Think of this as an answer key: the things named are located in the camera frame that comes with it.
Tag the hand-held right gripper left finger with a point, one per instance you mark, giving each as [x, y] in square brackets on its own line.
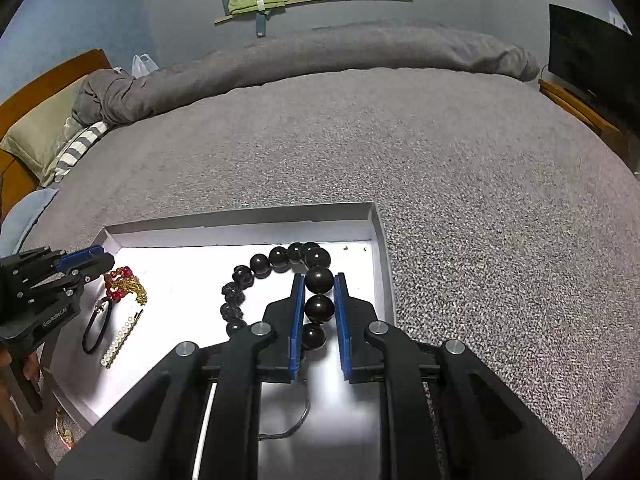
[280, 340]

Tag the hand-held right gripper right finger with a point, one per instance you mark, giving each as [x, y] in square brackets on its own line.
[357, 340]

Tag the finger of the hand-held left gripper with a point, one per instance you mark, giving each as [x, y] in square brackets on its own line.
[80, 259]
[97, 266]

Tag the shallow grey cardboard box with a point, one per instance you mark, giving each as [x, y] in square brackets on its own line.
[175, 280]

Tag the pearl hair clip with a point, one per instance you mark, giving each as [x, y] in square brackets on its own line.
[120, 342]

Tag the person's left hand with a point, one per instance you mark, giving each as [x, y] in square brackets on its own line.
[31, 367]

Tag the light blue blanket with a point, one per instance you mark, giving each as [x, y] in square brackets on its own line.
[25, 215]

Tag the grey white striped pillow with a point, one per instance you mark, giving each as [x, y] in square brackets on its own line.
[80, 145]

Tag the olive pillow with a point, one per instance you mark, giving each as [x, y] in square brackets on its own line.
[35, 130]

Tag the grey textured bedspread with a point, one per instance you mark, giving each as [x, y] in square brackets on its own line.
[450, 210]

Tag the wooden headboard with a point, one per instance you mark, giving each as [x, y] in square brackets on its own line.
[50, 75]

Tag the white plastic bag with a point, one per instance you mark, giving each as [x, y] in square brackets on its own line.
[144, 66]

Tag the grey duvet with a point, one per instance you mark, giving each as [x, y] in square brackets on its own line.
[300, 55]

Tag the green cloth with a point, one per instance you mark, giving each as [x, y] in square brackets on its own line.
[250, 2]

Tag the wooden television stand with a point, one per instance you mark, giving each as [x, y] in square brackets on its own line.
[575, 105]

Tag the wooden window shelf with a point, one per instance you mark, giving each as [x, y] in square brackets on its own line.
[350, 1]

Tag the black television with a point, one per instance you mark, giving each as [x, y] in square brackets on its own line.
[590, 60]

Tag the white wall hooks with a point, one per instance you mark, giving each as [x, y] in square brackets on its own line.
[620, 20]

